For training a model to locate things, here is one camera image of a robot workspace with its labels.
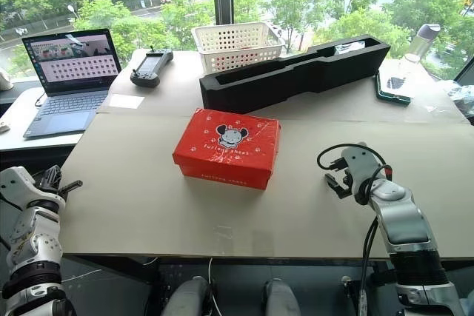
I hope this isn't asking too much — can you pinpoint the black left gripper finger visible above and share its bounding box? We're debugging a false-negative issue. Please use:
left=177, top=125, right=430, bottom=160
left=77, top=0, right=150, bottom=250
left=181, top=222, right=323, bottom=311
left=59, top=179, right=84, bottom=195

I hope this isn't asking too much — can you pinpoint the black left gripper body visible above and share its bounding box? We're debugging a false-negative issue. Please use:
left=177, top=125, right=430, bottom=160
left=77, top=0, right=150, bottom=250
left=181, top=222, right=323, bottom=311
left=38, top=164, right=64, bottom=194

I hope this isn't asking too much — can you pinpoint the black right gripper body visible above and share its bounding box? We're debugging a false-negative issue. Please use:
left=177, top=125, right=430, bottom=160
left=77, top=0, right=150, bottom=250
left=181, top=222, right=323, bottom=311
left=331, top=158, right=357, bottom=199

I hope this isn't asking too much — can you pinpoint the red shoe box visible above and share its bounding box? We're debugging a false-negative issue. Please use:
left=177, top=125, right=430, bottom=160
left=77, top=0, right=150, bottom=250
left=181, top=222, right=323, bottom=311
left=172, top=107, right=281, bottom=191

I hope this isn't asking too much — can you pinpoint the white side table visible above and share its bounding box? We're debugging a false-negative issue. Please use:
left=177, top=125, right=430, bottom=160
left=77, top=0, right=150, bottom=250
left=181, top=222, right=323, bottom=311
left=0, top=86, right=110, bottom=152

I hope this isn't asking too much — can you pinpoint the large beige cardboard sheet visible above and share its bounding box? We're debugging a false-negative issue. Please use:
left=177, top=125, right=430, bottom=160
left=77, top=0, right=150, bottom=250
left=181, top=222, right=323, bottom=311
left=59, top=113, right=474, bottom=260

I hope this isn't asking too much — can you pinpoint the beige cardboard sheet with fold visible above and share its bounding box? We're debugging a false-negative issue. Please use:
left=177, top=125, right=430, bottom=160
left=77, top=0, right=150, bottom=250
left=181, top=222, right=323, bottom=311
left=96, top=48, right=470, bottom=125

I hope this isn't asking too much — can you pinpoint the open grey laptop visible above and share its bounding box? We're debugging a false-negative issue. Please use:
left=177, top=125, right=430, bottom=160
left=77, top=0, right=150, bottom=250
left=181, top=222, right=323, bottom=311
left=21, top=28, right=122, bottom=139

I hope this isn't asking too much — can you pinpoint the smartphone in green case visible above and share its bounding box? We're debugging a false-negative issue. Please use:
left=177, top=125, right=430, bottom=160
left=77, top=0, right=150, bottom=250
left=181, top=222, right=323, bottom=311
left=375, top=70, right=413, bottom=106

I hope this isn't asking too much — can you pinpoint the white rounded object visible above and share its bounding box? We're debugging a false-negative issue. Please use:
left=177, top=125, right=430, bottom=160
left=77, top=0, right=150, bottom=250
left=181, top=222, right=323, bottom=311
left=0, top=67, right=15, bottom=92

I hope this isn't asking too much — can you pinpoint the long black foam tray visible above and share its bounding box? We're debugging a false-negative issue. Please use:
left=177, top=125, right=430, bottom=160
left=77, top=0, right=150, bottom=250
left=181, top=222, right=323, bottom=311
left=199, top=34, right=392, bottom=115

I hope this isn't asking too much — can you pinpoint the grey rounded shape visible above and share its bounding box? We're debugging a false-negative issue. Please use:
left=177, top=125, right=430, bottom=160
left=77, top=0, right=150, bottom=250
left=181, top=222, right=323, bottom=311
left=161, top=276, right=213, bottom=316
left=261, top=278, right=301, bottom=316

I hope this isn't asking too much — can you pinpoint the black handheld remote controller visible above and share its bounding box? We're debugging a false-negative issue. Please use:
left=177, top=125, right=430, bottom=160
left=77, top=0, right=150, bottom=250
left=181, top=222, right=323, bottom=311
left=130, top=46, right=175, bottom=88

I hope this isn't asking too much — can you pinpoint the crumpled clear plastic bag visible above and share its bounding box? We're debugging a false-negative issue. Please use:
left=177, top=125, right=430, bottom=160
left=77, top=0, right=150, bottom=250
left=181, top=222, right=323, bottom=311
left=443, top=79, right=474, bottom=110

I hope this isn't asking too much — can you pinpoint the clear bottle with grey cap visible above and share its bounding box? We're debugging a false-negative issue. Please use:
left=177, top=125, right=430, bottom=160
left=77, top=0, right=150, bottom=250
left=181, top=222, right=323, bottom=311
left=404, top=23, right=442, bottom=66

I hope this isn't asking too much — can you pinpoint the white perforated plastic basket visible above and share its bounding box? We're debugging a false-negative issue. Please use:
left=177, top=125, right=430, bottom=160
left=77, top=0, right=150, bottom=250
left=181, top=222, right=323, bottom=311
left=190, top=21, right=287, bottom=75

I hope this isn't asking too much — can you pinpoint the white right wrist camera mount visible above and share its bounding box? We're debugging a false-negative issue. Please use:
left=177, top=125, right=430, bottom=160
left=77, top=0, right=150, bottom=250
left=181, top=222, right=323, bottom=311
left=339, top=141, right=387, bottom=201

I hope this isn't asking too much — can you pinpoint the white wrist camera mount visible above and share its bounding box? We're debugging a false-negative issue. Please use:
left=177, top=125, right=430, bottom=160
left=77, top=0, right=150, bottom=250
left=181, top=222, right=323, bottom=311
left=0, top=166, right=38, bottom=201
left=339, top=141, right=387, bottom=201

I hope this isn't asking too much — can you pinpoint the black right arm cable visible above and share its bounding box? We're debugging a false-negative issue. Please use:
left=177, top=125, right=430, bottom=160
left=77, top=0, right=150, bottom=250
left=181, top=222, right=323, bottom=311
left=316, top=143, right=394, bottom=206

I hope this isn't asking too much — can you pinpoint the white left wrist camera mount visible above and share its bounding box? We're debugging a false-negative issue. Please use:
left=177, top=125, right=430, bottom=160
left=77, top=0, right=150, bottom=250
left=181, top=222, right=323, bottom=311
left=0, top=166, right=38, bottom=201

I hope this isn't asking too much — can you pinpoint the black laptop power cable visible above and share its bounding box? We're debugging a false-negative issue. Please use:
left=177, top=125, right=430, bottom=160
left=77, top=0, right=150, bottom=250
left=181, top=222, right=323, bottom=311
left=34, top=89, right=50, bottom=109

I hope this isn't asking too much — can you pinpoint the thin white cable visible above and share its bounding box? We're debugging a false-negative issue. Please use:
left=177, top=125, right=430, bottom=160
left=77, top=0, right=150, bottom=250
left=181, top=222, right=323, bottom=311
left=207, top=256, right=217, bottom=297

